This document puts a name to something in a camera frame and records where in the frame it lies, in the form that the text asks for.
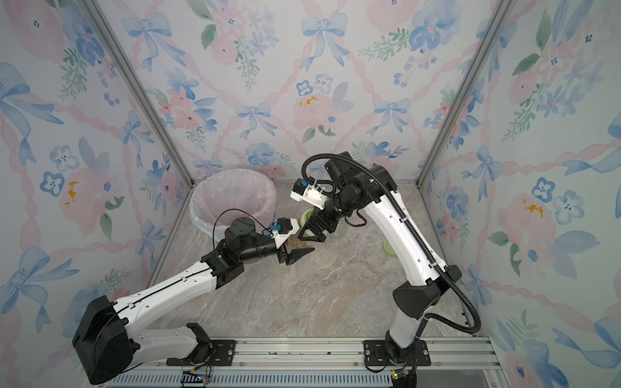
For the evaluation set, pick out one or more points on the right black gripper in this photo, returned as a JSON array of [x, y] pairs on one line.
[[319, 214]]

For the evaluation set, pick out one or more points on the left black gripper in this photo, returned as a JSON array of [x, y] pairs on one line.
[[292, 257]]

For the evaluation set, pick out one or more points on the light green jar lid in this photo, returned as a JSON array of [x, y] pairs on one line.
[[388, 248]]

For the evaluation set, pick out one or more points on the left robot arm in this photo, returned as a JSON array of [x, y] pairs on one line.
[[113, 336]]

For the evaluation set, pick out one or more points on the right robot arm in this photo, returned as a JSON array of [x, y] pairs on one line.
[[345, 172]]

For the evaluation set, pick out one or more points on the grey mesh trash bin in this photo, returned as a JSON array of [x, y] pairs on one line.
[[209, 230]]

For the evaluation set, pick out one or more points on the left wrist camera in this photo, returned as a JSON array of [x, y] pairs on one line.
[[282, 229]]

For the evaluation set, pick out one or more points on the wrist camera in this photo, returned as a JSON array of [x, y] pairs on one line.
[[303, 191], [282, 229]]

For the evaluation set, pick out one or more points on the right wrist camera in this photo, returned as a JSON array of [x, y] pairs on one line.
[[303, 191]]

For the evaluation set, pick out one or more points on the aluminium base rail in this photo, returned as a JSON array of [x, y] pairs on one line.
[[328, 362]]

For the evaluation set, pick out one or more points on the right aluminium corner post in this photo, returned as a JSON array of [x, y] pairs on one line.
[[494, 30]]

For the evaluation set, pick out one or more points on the aluminium corner post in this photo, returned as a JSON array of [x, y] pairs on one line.
[[97, 19], [494, 30]]

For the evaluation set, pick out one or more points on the left aluminium corner post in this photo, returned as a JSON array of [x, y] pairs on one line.
[[97, 19]]

